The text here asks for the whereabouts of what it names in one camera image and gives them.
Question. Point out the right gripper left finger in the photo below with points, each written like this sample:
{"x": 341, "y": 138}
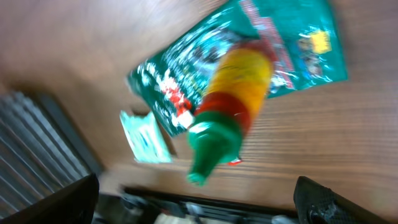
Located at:
{"x": 75, "y": 204}

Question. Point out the green 3M gloves packet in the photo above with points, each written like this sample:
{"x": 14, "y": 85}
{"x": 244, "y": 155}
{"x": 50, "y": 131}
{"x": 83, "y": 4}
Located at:
{"x": 302, "y": 34}

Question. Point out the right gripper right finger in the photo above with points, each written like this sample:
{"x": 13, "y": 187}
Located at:
{"x": 316, "y": 204}

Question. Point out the light green wipes packet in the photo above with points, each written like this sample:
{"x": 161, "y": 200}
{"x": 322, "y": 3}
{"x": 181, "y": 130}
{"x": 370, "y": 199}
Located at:
{"x": 145, "y": 138}

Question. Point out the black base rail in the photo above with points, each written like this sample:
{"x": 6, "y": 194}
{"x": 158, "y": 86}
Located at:
{"x": 140, "y": 205}

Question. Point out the red yellow sauce bottle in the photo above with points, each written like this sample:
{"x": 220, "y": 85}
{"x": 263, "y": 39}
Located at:
{"x": 247, "y": 68}

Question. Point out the grey plastic mesh basket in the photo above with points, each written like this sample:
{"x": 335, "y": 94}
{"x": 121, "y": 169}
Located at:
{"x": 41, "y": 151}

